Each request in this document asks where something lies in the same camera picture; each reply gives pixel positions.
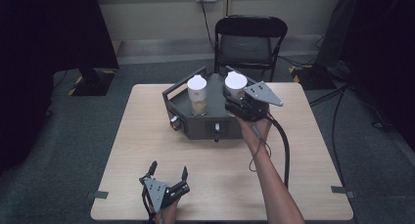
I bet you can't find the black floor cable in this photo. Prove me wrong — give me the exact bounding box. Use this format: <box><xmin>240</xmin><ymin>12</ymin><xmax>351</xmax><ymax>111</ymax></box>
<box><xmin>308</xmin><ymin>82</ymin><xmax>351</xmax><ymax>188</ymax></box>

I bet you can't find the black curtain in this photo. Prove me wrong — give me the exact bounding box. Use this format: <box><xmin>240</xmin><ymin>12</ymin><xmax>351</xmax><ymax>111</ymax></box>
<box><xmin>0</xmin><ymin>0</ymin><xmax>120</xmax><ymax>174</ymax></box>
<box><xmin>342</xmin><ymin>0</ymin><xmax>415</xmax><ymax>151</ymax></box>

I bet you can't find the person's right hand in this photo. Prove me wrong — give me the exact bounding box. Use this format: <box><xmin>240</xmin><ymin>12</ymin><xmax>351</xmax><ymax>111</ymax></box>
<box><xmin>236</xmin><ymin>114</ymin><xmax>273</xmax><ymax>146</ymax></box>

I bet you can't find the black stand base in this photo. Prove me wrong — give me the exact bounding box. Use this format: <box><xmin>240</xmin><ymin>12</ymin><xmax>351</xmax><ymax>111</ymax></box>
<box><xmin>288</xmin><ymin>63</ymin><xmax>338</xmax><ymax>91</ymax></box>
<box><xmin>68</xmin><ymin>67</ymin><xmax>117</xmax><ymax>97</ymax></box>

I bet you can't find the clear coffee cup white lid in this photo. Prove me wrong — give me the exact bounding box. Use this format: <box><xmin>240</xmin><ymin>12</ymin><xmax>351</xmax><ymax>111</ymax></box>
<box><xmin>224</xmin><ymin>70</ymin><xmax>249</xmax><ymax>102</ymax></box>
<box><xmin>186</xmin><ymin>74</ymin><xmax>208</xmax><ymax>116</ymax></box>

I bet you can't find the grey hanging cloth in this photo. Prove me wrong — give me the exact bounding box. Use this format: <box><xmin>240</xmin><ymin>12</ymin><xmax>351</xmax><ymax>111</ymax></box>
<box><xmin>315</xmin><ymin>0</ymin><xmax>359</xmax><ymax>69</ymax></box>

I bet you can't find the grey tape strip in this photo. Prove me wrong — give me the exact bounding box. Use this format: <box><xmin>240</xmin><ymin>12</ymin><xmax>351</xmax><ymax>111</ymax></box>
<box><xmin>86</xmin><ymin>190</ymin><xmax>110</xmax><ymax>201</ymax></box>
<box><xmin>330</xmin><ymin>185</ymin><xmax>356</xmax><ymax>199</ymax></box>

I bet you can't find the black folding chair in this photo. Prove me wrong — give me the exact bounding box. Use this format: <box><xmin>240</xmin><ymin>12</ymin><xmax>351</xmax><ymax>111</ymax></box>
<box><xmin>213</xmin><ymin>15</ymin><xmax>289</xmax><ymax>82</ymax></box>

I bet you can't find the thin black wrist cord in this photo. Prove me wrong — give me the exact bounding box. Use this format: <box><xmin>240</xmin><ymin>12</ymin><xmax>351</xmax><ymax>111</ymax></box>
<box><xmin>249</xmin><ymin>124</ymin><xmax>272</xmax><ymax>173</ymax></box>

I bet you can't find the thick black gripper cable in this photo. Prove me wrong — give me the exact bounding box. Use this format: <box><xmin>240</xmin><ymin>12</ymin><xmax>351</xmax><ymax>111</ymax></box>
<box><xmin>264</xmin><ymin>113</ymin><xmax>292</xmax><ymax>190</ymax></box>

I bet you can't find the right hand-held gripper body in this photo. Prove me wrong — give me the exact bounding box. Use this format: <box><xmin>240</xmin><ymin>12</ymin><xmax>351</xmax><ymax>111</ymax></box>
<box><xmin>228</xmin><ymin>81</ymin><xmax>284</xmax><ymax>122</ymax></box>

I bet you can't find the black power cable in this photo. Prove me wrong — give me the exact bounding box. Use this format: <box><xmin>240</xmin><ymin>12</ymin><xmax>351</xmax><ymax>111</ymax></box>
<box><xmin>199</xmin><ymin>0</ymin><xmax>216</xmax><ymax>52</ymax></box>

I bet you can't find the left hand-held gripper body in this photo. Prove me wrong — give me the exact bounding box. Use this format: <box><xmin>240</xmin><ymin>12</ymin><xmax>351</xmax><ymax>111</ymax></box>
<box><xmin>139</xmin><ymin>176</ymin><xmax>191</xmax><ymax>214</ymax></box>

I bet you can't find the grey angular tray stand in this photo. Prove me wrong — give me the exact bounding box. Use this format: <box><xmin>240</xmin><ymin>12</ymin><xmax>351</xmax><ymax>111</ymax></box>
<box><xmin>161</xmin><ymin>66</ymin><xmax>258</xmax><ymax>143</ymax></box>

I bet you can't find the person's left hand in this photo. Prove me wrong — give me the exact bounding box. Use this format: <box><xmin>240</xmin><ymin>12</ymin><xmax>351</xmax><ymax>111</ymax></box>
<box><xmin>154</xmin><ymin>200</ymin><xmax>181</xmax><ymax>224</ymax></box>

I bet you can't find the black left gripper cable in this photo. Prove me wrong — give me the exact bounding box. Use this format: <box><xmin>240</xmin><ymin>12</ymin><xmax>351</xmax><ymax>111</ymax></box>
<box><xmin>141</xmin><ymin>190</ymin><xmax>157</xmax><ymax>224</ymax></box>

